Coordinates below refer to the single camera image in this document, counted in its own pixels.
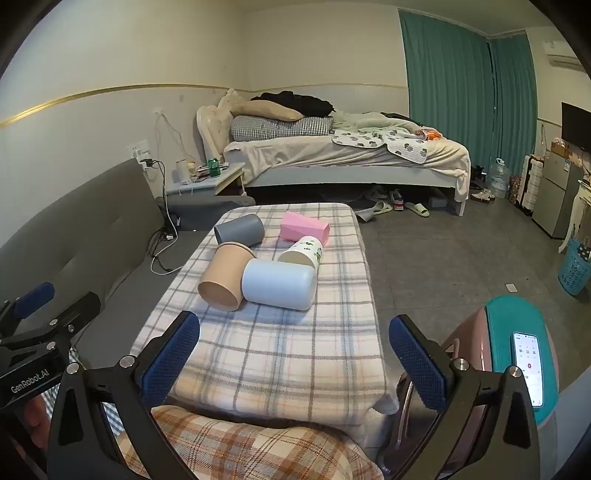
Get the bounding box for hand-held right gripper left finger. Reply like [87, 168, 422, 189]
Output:
[46, 310, 201, 480]

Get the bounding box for pink cup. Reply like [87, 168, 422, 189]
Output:
[280, 211, 330, 245]

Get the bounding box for grey fridge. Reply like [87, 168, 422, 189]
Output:
[531, 152, 585, 239]

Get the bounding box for teal round cushion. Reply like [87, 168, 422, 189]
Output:
[480, 295, 562, 439]

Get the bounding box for white air conditioner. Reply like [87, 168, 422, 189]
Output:
[540, 41, 585, 71]

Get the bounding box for blue checked cloth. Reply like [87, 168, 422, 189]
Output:
[99, 399, 125, 439]

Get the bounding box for blue laundry basket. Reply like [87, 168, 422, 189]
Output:
[558, 237, 591, 296]

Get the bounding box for light blue nightstand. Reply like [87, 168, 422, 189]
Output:
[165, 162, 247, 197]

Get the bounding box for black television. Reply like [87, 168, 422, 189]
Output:
[561, 102, 591, 153]

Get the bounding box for teal curtain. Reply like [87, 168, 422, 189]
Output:
[398, 10, 541, 160]

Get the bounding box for checked folded quilt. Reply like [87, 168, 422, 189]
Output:
[231, 115, 334, 142]

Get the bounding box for white wall cable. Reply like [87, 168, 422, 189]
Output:
[154, 108, 205, 172]

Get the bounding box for beige cup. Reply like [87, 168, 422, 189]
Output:
[198, 241, 257, 313]

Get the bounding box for white headboard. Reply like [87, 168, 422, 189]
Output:
[197, 105, 232, 163]

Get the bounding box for black clothes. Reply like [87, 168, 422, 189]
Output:
[250, 91, 336, 117]

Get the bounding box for light green blanket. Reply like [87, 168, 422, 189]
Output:
[330, 111, 426, 137]

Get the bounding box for large water jug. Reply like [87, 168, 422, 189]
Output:
[488, 158, 511, 199]

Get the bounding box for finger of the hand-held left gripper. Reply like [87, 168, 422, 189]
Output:
[0, 281, 57, 342]
[18, 292, 102, 347]

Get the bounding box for beige bed sheet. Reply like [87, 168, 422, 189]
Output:
[224, 136, 472, 186]

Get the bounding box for grey sofa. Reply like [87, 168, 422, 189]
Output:
[0, 158, 257, 365]

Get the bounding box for white printed cup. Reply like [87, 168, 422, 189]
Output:
[277, 235, 324, 271]

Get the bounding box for smartphone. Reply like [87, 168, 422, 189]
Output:
[510, 331, 553, 409]

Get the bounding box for black charger cable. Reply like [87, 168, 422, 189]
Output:
[143, 159, 179, 275]

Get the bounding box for grey cup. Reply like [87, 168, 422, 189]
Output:
[213, 213, 266, 246]

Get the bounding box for beige pillow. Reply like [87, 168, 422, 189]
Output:
[229, 100, 304, 123]

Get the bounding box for white suitcase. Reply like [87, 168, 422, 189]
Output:
[519, 154, 546, 216]

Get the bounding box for white wall power socket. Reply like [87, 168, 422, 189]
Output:
[128, 142, 156, 169]

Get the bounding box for light blue cup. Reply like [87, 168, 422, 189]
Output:
[241, 258, 317, 311]

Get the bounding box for plaid table blanket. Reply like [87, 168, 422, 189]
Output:
[129, 202, 400, 416]

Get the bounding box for bed with bedding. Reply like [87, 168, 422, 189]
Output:
[196, 104, 472, 217]

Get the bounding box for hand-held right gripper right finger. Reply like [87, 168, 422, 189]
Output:
[388, 315, 541, 480]

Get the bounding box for person's orange plaid leg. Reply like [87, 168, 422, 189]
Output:
[115, 406, 384, 480]

